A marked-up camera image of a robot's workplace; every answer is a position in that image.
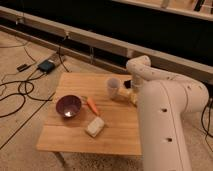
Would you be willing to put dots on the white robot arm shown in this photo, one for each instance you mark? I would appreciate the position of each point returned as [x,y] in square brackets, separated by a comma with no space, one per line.
[162,98]

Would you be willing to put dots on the translucent plastic cup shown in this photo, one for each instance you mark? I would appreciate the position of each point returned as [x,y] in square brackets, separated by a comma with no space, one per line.
[113,86]

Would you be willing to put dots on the white sponge block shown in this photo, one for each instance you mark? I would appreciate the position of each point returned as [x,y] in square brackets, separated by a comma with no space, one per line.
[95,126]

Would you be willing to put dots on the purple ceramic bowl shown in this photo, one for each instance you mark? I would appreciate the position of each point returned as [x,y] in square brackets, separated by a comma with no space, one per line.
[68,106]

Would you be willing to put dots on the black power adapter box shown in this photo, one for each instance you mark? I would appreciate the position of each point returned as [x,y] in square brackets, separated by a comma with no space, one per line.
[46,66]

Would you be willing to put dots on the small black device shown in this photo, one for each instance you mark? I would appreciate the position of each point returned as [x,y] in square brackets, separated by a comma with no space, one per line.
[23,67]

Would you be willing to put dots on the wooden table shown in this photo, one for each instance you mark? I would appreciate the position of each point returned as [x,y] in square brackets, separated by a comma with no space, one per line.
[120,134]

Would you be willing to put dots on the orange carrot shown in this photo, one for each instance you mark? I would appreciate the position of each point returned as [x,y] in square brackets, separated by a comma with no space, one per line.
[90,102]

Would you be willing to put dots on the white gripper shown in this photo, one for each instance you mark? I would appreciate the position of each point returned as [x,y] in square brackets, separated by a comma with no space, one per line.
[136,83]

